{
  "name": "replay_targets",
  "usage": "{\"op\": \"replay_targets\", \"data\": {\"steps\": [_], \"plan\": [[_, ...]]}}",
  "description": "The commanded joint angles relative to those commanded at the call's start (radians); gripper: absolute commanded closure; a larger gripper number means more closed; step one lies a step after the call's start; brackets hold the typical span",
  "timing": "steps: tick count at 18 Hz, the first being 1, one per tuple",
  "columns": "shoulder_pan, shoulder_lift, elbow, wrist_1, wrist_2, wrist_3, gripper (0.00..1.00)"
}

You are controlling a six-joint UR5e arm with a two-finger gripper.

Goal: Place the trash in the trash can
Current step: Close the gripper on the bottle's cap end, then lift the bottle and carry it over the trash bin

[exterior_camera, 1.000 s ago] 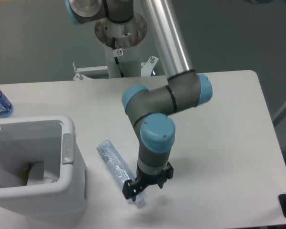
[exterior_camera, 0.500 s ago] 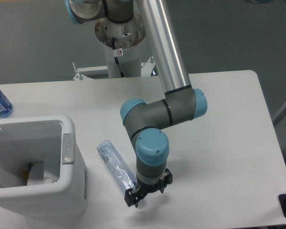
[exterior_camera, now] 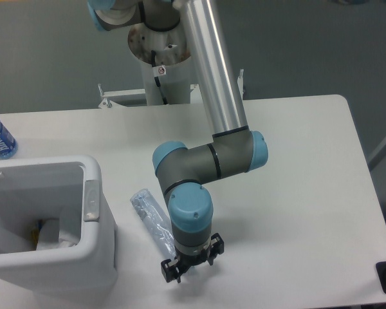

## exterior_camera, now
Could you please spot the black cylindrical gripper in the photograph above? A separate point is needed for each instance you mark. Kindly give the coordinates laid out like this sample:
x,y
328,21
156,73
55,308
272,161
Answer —
x,y
173,269

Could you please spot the crushed clear plastic bottle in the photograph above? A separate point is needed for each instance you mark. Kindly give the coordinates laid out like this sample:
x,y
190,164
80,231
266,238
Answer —
x,y
156,222

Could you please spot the white plastic wrapper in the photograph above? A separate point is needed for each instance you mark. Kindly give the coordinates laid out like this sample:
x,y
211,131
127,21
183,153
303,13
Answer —
x,y
58,234

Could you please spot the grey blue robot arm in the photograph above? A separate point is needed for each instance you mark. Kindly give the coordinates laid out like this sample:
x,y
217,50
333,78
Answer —
x,y
163,36

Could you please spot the white trash can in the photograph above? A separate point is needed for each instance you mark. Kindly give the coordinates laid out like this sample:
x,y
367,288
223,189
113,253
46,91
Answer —
x,y
65,188

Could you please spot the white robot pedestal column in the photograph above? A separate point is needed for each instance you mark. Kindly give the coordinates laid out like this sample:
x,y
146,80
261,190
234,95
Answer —
x,y
165,84

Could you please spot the white pedestal base frame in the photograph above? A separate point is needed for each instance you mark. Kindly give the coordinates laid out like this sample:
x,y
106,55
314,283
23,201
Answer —
x,y
137,97

